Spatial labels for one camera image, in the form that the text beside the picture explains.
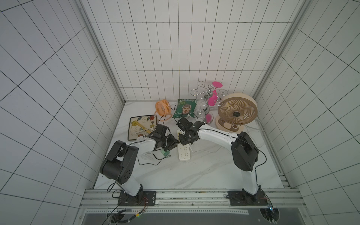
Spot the white power strip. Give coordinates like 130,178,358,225
177,141,191,161

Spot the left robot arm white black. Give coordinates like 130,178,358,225
100,125,180,206

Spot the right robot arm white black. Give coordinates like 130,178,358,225
176,118,274,210

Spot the orange small fan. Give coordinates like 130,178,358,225
155,99,173,122

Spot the white desk fan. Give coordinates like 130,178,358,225
139,151,157,163

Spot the beige bear desk fan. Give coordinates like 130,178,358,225
215,93,258,134

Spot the decorated square plate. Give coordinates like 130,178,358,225
127,114,157,141

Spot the green snack bag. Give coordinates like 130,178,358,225
172,98,197,119

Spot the silver glass holder stand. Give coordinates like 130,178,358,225
190,81,228,124

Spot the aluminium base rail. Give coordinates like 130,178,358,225
80,189,305,209

